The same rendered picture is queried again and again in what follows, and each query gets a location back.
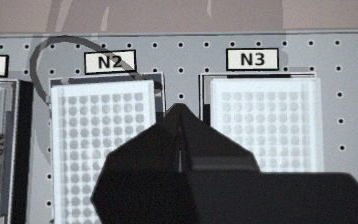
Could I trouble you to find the light grey base plate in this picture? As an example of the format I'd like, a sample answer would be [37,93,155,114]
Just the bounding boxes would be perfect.
[0,30,358,224]

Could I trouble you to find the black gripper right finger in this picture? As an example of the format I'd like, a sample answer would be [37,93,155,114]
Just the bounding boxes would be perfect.
[180,103,261,172]

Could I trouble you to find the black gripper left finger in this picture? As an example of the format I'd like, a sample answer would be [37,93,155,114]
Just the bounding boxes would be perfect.
[99,104,180,175]

